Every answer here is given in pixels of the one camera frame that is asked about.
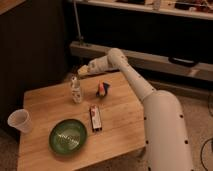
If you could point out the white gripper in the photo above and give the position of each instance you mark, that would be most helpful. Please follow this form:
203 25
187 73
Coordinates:
83 70

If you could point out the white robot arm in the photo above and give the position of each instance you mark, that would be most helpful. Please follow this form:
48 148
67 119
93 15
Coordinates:
167 142

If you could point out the clear plastic water bottle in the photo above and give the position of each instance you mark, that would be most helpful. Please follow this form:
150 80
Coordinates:
76 90

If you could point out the colourful toy bird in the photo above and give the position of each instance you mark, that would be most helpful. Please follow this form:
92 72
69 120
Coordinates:
102 89

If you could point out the wooden table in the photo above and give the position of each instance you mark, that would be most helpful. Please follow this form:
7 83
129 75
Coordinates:
121 116

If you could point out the dark snack bar packet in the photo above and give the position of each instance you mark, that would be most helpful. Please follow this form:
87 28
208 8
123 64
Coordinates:
95 118

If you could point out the green glass bowl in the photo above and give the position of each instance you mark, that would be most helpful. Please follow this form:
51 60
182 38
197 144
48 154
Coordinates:
67 137

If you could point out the metal pole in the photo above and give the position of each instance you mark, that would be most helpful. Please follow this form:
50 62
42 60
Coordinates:
80 38

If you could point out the long grey case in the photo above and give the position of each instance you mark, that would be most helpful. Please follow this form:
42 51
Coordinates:
150 60

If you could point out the black case handle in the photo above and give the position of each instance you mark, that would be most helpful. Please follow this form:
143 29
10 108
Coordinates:
186 63

